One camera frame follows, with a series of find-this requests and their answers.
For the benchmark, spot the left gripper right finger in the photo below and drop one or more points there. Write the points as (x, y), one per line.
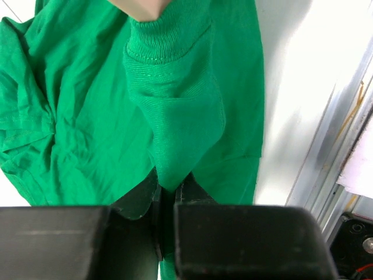
(216, 241)

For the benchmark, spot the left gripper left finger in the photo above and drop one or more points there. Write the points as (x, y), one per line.
(84, 242)

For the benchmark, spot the green t shirt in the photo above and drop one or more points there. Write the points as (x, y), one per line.
(93, 100)

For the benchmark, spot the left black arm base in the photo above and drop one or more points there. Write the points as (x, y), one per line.
(351, 247)

